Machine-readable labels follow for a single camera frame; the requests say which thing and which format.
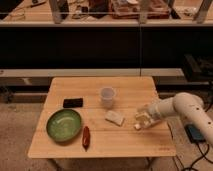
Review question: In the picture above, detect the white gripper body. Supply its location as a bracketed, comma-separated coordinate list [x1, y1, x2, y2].
[146, 103, 163, 122]

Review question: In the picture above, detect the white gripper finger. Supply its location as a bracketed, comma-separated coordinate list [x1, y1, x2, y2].
[137, 105, 148, 113]
[134, 112, 155, 130]

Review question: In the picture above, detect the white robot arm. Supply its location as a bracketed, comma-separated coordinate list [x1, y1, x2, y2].
[134, 92, 213, 147]

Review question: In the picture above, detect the translucent white cup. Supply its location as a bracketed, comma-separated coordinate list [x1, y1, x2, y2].
[100, 87, 116, 109]

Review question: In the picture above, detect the green ceramic bowl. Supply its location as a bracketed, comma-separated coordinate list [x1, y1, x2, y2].
[46, 109, 82, 143]

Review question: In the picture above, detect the blue black box on floor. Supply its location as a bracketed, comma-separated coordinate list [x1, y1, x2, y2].
[185, 124, 205, 143]

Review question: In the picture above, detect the black equipment case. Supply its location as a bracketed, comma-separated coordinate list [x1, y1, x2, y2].
[182, 54, 213, 82]

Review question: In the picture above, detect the red chili pepper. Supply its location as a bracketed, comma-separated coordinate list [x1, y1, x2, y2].
[82, 126, 90, 150]

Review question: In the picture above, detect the wooden folding table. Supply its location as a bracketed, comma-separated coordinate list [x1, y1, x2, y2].
[28, 76, 176, 159]

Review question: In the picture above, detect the black rectangular block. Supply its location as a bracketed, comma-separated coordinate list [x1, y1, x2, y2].
[63, 98, 83, 108]

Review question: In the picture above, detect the long background workbench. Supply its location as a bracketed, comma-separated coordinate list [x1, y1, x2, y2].
[0, 0, 213, 27]

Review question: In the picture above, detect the black floor cable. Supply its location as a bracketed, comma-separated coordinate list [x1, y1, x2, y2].
[173, 141, 213, 171]

